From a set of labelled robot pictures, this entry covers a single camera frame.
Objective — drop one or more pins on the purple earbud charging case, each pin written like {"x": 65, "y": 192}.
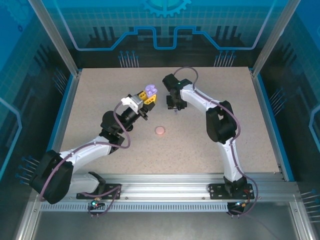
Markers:
{"x": 151, "y": 90}

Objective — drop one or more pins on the pink earbud charging case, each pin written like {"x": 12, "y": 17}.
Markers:
{"x": 160, "y": 130}

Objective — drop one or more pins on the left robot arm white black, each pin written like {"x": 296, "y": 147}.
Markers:
{"x": 87, "y": 152}

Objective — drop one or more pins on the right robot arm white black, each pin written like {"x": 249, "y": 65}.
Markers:
{"x": 226, "y": 155}

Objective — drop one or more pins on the small connector with LEDs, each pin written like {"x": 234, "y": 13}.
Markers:
{"x": 95, "y": 203}
{"x": 240, "y": 205}

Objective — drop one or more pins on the grey metal lower tray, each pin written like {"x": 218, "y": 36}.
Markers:
{"x": 162, "y": 227}

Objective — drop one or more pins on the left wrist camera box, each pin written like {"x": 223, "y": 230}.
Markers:
{"x": 128, "y": 102}

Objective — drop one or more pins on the aluminium table side rail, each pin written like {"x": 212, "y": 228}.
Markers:
{"x": 263, "y": 110}
{"x": 68, "y": 110}

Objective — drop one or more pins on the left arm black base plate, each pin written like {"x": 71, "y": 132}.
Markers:
{"x": 112, "y": 191}

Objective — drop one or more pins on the aluminium mounting rail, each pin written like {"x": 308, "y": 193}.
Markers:
{"x": 162, "y": 185}

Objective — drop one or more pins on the aluminium frame post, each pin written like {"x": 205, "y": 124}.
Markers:
{"x": 62, "y": 45}
{"x": 268, "y": 45}

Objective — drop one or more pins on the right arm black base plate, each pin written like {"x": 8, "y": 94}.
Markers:
{"x": 217, "y": 191}

